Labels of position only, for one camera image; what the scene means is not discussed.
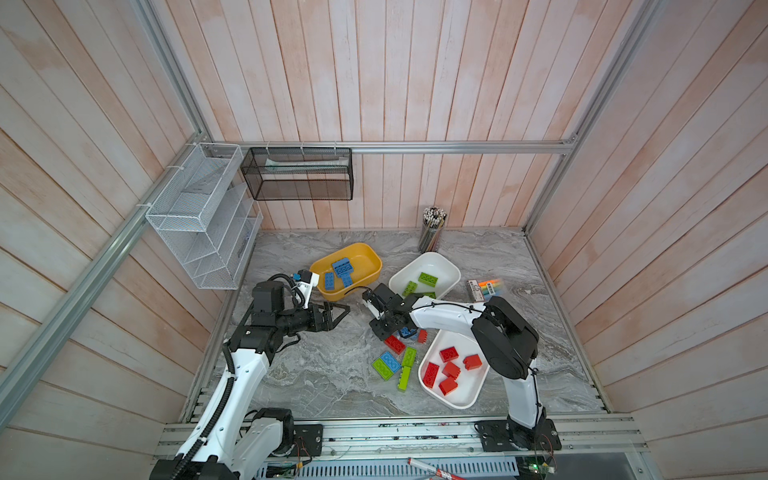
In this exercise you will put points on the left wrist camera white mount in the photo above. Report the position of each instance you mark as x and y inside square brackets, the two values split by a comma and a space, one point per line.
[304, 282]

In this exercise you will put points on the white plastic bin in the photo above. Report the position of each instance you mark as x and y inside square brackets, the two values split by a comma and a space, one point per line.
[431, 272]
[473, 364]

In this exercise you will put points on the red lego brick top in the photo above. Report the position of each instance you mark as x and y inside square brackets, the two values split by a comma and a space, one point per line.
[448, 354]

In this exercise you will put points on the black mesh wall basket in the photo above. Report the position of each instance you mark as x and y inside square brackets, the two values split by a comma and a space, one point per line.
[299, 173]

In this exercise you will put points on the green lego brick bottom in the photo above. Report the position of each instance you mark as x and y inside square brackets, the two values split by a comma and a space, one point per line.
[403, 381]

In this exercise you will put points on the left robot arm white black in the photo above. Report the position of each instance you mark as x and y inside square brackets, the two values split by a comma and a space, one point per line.
[217, 449]

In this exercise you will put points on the red lego brick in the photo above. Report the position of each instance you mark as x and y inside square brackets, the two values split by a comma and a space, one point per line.
[396, 345]
[451, 370]
[430, 374]
[448, 354]
[448, 385]

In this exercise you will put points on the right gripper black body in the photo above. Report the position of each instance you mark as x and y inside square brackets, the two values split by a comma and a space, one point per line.
[382, 327]

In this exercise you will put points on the white wire mesh shelf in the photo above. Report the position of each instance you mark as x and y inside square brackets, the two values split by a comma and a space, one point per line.
[208, 223]

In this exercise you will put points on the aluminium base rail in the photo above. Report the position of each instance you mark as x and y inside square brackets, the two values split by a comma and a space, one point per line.
[597, 445]

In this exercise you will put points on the white plastic bin near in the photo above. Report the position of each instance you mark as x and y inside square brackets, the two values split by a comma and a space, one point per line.
[473, 364]

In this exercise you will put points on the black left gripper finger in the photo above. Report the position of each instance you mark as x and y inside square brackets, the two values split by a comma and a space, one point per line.
[330, 322]
[334, 310]

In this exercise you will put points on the blue lego brick pair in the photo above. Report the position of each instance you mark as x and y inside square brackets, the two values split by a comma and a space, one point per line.
[343, 270]

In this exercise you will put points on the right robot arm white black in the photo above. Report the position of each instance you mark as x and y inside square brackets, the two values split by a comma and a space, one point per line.
[473, 339]

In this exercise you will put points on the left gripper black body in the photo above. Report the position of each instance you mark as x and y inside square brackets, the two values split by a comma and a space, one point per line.
[298, 319]

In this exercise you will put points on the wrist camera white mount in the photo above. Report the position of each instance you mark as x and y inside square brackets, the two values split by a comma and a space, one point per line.
[304, 282]
[380, 300]

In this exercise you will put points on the highlighter pen pack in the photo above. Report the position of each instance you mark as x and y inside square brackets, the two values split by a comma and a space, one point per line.
[483, 290]

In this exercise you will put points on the yellow plastic bin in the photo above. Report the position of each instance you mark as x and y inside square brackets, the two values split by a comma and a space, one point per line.
[365, 261]

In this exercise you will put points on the red lego brick bottom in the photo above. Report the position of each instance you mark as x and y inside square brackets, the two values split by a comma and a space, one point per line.
[448, 385]

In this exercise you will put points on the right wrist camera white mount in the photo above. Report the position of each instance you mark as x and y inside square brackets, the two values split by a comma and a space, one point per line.
[380, 300]

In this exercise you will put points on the red white marker pen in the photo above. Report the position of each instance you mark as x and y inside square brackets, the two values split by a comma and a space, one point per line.
[433, 470]

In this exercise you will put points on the white plastic bin far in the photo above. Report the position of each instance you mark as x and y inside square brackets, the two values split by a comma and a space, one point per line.
[431, 272]

